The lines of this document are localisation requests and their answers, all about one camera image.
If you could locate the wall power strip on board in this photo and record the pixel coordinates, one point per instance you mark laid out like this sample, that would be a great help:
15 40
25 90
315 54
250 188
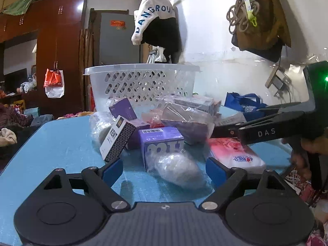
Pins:
278 78

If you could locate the pale box in clear plastic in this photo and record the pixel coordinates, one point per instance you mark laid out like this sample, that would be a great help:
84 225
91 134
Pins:
197 102

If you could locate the white bundle in clear plastic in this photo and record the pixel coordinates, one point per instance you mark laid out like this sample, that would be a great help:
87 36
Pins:
179 170

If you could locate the grey door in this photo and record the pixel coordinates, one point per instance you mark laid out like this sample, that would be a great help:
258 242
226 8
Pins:
117 41

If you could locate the white and black hooded jacket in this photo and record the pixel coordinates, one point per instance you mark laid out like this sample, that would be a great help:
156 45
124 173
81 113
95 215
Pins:
153 23

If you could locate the blue fabric bag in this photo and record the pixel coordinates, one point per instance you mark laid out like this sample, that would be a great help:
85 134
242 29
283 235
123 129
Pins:
238 100

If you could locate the person's right hand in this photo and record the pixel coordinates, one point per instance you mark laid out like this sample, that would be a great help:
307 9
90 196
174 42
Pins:
302 164

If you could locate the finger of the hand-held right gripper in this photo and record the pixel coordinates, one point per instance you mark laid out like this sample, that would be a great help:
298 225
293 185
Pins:
279 107
256 124

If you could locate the white plastic lattice basket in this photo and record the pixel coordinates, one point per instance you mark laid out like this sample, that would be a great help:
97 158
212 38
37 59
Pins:
143 82

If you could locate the purple box with barcode label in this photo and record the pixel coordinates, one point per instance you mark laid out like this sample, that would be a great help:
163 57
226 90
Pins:
158 143

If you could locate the blue-grey cloth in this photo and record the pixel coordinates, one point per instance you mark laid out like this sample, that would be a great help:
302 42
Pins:
41 121

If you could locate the dark purple small box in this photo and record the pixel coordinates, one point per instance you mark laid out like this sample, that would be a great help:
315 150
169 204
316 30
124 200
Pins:
123 109

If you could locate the light purple flat box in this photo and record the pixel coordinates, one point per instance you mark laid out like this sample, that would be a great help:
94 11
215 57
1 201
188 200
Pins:
138 133

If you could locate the plastic-wrapped purple box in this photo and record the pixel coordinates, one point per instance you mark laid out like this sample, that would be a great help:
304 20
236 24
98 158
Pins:
187 125

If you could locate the white flat box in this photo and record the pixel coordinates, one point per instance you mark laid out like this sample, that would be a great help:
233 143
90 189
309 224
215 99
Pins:
230 119

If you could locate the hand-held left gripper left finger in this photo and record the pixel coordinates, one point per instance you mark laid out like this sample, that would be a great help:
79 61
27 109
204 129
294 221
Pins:
114 170

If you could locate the orange and white plastic bag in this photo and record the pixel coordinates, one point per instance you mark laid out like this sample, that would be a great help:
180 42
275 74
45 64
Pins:
53 84

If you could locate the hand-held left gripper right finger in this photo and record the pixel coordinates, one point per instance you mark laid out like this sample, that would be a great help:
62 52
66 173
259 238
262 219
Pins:
214 170

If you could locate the brown hanging bag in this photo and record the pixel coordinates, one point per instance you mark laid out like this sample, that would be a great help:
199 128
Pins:
261 28

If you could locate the green cloth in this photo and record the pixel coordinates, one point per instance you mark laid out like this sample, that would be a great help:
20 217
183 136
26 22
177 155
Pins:
28 1

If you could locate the black and white mesh-print box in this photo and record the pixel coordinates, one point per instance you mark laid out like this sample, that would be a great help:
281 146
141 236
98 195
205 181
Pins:
115 141

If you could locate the beige cloth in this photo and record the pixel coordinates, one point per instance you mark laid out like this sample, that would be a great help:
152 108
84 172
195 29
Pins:
7 136

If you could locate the dark red wooden wardrobe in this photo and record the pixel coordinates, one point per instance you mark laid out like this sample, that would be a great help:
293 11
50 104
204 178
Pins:
59 56

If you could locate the clear plastic bag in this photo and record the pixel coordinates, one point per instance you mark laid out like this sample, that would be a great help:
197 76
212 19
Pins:
100 125

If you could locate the pink plastic packet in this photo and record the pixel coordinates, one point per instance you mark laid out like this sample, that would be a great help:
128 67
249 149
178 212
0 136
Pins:
153 117

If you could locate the dark maroon bedding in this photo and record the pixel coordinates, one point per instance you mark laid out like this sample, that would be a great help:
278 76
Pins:
14 117

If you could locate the pink tissue packet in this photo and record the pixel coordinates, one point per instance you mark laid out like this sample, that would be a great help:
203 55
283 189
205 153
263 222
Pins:
230 153

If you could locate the metal crutches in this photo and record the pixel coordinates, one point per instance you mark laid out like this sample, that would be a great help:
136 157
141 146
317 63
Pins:
153 56

